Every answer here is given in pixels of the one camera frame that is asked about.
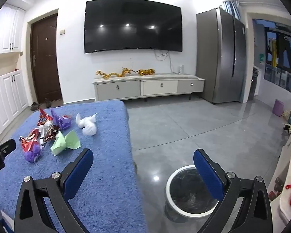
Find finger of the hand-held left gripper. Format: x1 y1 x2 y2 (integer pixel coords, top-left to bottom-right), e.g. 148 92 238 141
0 139 16 158

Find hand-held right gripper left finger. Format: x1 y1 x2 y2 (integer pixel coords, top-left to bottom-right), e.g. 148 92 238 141
14 148 94 233

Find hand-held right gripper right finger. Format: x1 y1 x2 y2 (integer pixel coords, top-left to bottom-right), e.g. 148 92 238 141
193 149 279 233

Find small red snack wrapper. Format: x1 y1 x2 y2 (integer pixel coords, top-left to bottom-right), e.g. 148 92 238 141
19 129 41 151

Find purple wrapper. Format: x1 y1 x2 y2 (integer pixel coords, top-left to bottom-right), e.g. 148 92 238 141
24 142 42 163
50 109 72 130

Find green paper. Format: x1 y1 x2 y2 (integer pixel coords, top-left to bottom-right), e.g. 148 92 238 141
50 130 81 156

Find dark brown snack wrapper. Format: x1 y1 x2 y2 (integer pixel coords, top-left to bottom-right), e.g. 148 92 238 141
42 125 60 143

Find white plastic bag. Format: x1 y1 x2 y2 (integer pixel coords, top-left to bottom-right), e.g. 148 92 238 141
76 113 97 136

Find large red snack wrapper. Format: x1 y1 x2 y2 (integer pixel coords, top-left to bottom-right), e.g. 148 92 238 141
37 108 54 127

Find white round trash bin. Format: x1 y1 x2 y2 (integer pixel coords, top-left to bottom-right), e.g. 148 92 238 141
165 165 225 222

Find black bin liner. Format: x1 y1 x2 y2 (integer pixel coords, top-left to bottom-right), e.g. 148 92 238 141
170 169 219 212

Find blue cloth-covered table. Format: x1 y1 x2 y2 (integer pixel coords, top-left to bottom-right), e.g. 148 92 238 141
0 100 148 233

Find white base cabinet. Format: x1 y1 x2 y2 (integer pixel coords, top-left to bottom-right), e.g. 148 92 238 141
0 69 29 142

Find white cloth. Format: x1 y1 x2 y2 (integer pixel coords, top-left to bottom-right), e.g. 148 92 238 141
267 132 291 226

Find white and grey television console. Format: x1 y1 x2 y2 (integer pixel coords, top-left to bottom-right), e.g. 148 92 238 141
92 73 205 102

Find dark brown entrance door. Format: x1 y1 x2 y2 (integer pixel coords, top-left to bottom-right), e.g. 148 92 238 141
30 13 63 105

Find black bag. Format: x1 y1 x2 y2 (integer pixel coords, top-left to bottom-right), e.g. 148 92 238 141
248 68 260 101

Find purple small bin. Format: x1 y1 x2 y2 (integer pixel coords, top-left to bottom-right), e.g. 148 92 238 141
273 99 285 116

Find long golden dragon ornament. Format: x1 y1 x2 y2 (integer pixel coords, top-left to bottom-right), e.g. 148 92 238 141
96 67 139 80

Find small golden ornament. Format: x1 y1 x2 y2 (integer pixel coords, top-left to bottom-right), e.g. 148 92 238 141
139 68 156 76

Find grey double-door refrigerator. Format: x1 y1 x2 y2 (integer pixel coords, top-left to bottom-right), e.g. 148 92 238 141
196 7 246 104

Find balcony glass door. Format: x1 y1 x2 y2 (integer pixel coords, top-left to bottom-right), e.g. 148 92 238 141
263 23 291 95

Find yellow hanging garment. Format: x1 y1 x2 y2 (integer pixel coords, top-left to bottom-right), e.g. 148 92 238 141
268 39 278 67

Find dark hanging pants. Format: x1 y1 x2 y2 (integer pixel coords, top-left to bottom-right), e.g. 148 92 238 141
278 36 291 71

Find blue curtain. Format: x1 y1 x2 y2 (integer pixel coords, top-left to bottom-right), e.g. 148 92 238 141
223 1 240 20

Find white wall cable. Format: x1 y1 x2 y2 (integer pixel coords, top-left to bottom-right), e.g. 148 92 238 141
154 50 180 74

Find white wall cabinet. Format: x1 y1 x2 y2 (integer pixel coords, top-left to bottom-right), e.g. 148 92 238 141
0 3 26 56

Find wall-mounted black television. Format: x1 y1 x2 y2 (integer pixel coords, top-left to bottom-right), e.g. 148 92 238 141
84 0 183 54

